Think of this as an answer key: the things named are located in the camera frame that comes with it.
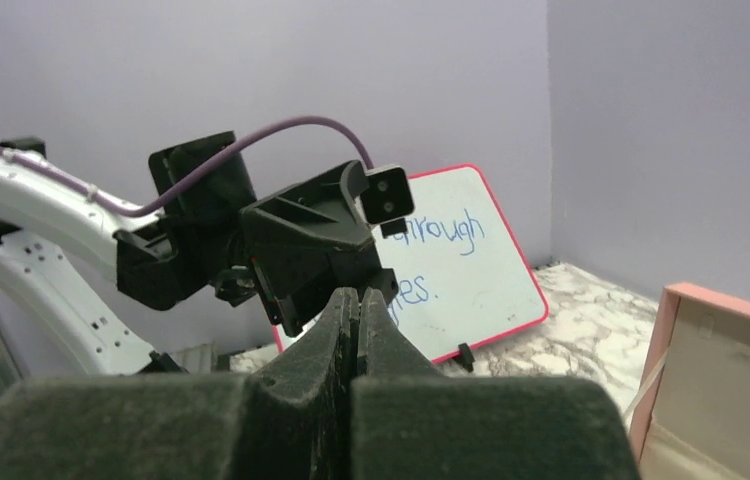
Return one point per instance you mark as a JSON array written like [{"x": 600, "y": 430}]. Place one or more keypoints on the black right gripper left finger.
[{"x": 289, "y": 420}]

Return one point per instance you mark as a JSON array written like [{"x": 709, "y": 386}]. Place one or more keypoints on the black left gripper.
[{"x": 292, "y": 248}]

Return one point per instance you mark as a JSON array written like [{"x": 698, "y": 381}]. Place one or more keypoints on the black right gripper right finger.
[{"x": 408, "y": 420}]

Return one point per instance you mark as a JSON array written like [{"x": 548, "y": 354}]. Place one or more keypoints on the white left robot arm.
[{"x": 46, "y": 214}]

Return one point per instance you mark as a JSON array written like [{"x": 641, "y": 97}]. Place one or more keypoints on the pink jewelry box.
[{"x": 690, "y": 418}]

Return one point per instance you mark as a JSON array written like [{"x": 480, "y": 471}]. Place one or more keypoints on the black whiteboard clip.
[{"x": 465, "y": 358}]

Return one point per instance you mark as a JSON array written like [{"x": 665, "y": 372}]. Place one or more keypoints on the pink-framed whiteboard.
[{"x": 462, "y": 277}]

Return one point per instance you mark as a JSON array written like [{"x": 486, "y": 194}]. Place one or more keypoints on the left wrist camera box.
[{"x": 387, "y": 200}]

